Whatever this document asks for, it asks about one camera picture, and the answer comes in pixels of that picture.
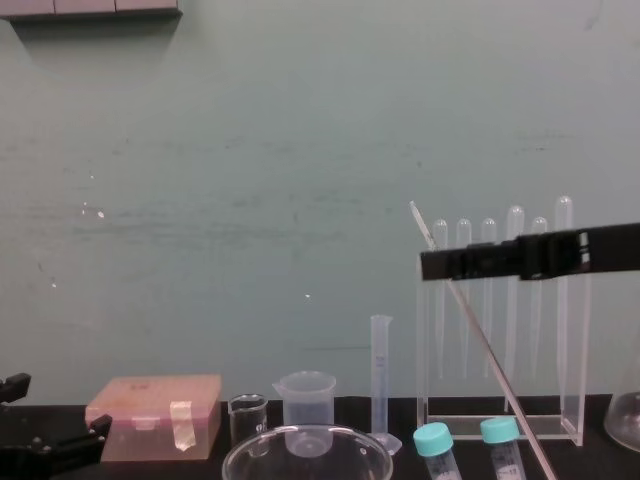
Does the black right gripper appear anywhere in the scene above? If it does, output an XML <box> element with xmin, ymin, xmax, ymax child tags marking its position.
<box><xmin>419</xmin><ymin>223</ymin><xmax>640</xmax><ymax>283</ymax></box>

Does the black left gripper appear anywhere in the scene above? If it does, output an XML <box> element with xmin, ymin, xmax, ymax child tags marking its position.
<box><xmin>0</xmin><ymin>372</ymin><xmax>114</xmax><ymax>480</ymax></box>

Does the glass thermometer rod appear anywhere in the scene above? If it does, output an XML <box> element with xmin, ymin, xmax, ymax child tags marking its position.
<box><xmin>409</xmin><ymin>200</ymin><xmax>555</xmax><ymax>480</ymax></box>

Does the clear acrylic pipette rack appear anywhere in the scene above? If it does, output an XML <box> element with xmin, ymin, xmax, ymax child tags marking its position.
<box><xmin>415</xmin><ymin>252</ymin><xmax>587</xmax><ymax>448</ymax></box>

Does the teal capped centrifuge tube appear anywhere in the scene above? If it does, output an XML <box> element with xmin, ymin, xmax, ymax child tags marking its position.
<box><xmin>479</xmin><ymin>416</ymin><xmax>522</xmax><ymax>480</ymax></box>
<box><xmin>412</xmin><ymin>421</ymin><xmax>457</xmax><ymax>480</ymax></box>

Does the translucent plastic beaker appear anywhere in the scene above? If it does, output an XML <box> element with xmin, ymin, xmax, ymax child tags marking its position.
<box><xmin>271</xmin><ymin>370</ymin><xmax>338</xmax><ymax>457</ymax></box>

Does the small glass beaker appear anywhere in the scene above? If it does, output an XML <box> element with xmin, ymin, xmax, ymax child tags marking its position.
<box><xmin>227</xmin><ymin>393</ymin><xmax>269</xmax><ymax>459</ymax></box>

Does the pink plastic lidded box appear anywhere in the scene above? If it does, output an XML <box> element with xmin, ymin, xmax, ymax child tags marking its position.
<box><xmin>84</xmin><ymin>373</ymin><xmax>223</xmax><ymax>463</ymax></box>

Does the clear plastic graduated cylinder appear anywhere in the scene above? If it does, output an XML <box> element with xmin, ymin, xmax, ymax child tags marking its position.
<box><xmin>369</xmin><ymin>314</ymin><xmax>403</xmax><ymax>456</ymax></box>

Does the beige tape strip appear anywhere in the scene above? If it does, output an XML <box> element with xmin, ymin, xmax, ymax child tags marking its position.
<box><xmin>169</xmin><ymin>399</ymin><xmax>197</xmax><ymax>453</ymax></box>

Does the large clear plastic pipette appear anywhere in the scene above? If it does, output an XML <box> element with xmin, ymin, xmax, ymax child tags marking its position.
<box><xmin>554</xmin><ymin>195</ymin><xmax>574</xmax><ymax>381</ymax></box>

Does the round clear glass dish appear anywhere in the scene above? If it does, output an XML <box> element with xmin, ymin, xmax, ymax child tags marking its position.
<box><xmin>221</xmin><ymin>423</ymin><xmax>394</xmax><ymax>480</ymax></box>

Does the clear glass conical flask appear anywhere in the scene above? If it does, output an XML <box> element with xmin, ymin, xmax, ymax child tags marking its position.
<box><xmin>602</xmin><ymin>344</ymin><xmax>640</xmax><ymax>452</ymax></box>

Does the grey wall cabinet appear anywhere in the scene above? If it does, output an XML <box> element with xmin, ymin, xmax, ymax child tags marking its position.
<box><xmin>0</xmin><ymin>0</ymin><xmax>184</xmax><ymax>22</ymax></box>

